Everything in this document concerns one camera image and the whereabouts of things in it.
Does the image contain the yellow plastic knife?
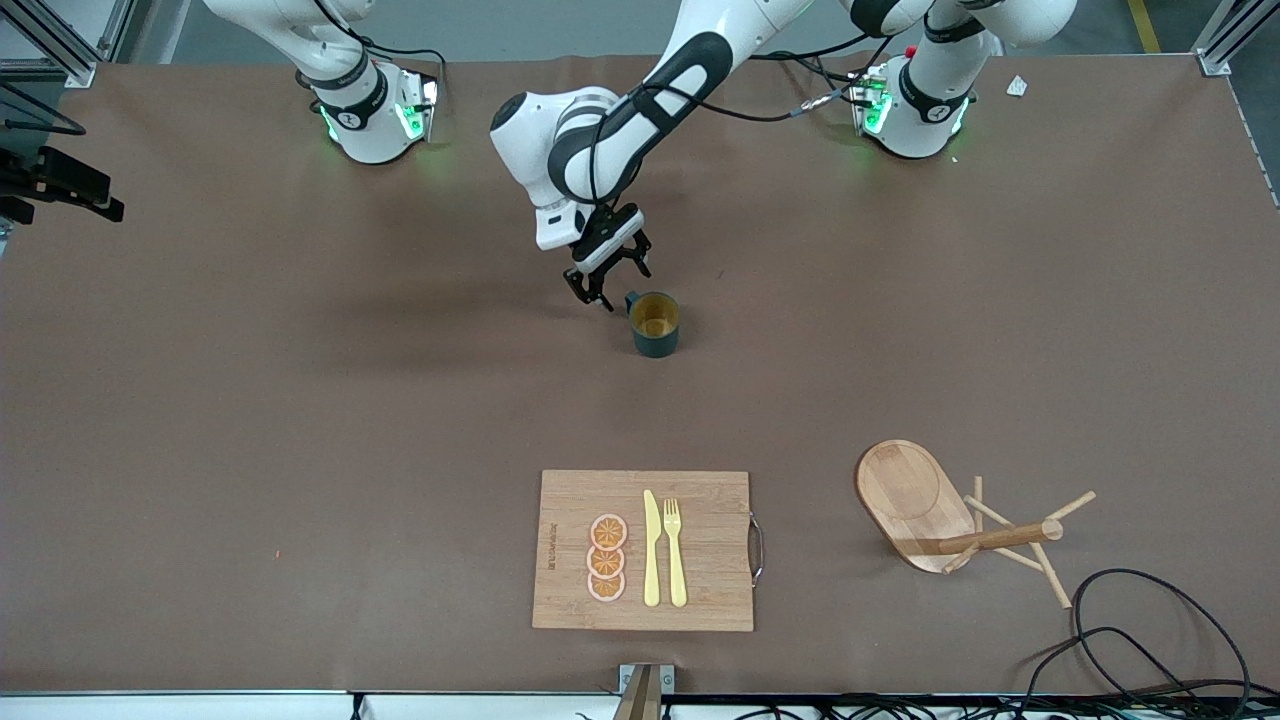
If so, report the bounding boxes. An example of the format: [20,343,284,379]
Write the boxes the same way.
[643,489,662,608]

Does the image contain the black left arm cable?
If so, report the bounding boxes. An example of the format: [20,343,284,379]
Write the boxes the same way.
[640,30,881,126]

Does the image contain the black right base cable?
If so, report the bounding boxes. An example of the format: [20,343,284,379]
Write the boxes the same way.
[312,0,448,96]

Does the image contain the black cable small loop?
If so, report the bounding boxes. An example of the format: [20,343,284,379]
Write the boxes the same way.
[1018,627,1246,720]

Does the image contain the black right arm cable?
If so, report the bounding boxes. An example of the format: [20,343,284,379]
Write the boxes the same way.
[0,85,87,137]

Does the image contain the wooden cup rack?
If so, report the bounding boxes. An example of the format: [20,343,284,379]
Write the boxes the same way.
[855,439,1097,610]

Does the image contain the yellow plastic fork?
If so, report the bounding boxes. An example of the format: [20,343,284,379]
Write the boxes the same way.
[663,498,689,609]

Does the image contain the black cable large loop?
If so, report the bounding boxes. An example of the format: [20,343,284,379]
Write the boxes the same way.
[1073,568,1253,716]

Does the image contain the black left base cable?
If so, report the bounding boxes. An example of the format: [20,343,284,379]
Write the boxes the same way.
[750,45,861,106]

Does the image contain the dark green cup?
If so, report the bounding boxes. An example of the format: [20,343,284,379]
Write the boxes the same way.
[624,290,682,359]

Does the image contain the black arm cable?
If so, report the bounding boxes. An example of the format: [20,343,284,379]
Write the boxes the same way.
[0,85,87,137]
[640,30,881,126]

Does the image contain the wooden cutting board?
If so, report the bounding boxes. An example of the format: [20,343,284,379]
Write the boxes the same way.
[531,469,766,633]

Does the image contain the aluminium frame profile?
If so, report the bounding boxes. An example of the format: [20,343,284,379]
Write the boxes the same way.
[0,0,136,89]
[1192,0,1263,78]

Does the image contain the black base cable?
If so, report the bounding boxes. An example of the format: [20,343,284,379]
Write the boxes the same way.
[312,0,448,96]
[750,45,861,106]

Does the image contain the metal table edge bracket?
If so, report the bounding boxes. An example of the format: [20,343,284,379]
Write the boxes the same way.
[612,663,676,720]

